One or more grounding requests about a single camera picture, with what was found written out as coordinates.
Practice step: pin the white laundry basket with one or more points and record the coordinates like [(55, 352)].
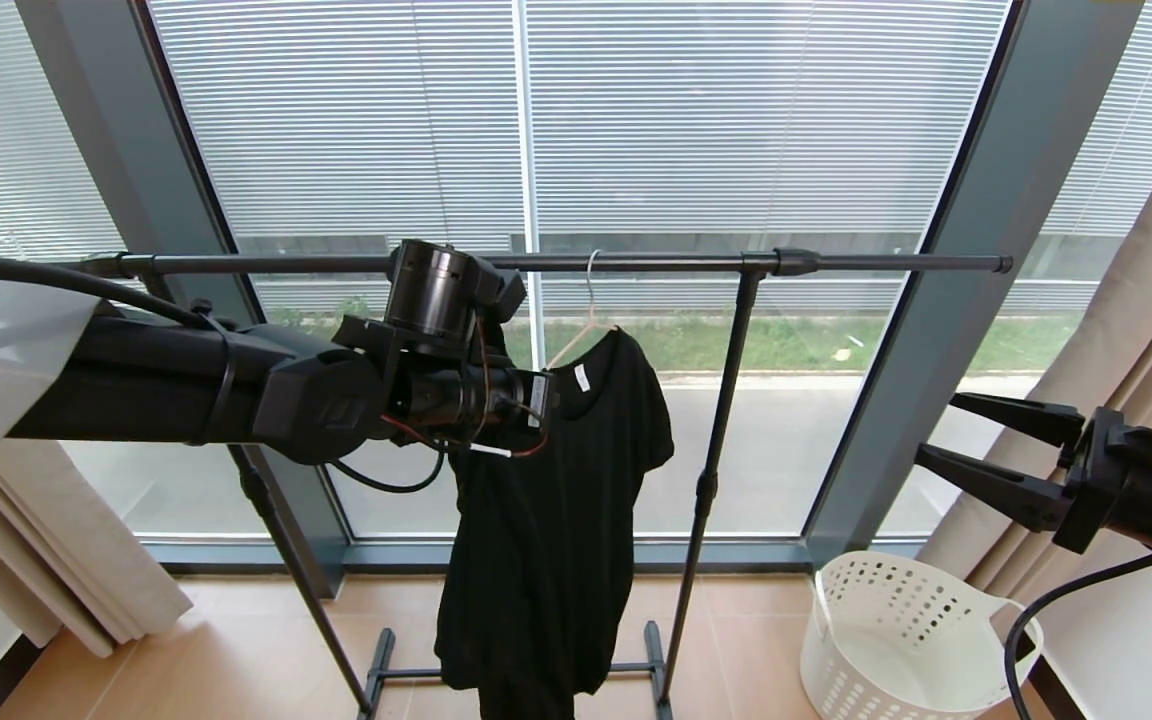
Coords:
[(896, 600)]

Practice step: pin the black shorts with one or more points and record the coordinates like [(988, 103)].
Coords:
[(451, 600)]

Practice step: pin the window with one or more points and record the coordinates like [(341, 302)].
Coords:
[(1016, 150)]

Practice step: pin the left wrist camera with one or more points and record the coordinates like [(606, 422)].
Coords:
[(508, 295)]

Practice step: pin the black garment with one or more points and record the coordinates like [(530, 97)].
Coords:
[(576, 520)]

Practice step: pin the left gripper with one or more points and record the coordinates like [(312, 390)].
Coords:
[(466, 405)]

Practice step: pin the black clothes rack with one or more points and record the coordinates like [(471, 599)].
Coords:
[(836, 263)]

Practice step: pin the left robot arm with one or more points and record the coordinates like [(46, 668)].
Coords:
[(136, 390)]

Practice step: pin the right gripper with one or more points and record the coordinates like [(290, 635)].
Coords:
[(1146, 490)]

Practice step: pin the beige curtain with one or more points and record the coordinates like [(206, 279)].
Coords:
[(76, 560), (1146, 280)]

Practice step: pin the pink clothes hanger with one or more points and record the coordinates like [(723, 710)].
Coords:
[(591, 300)]

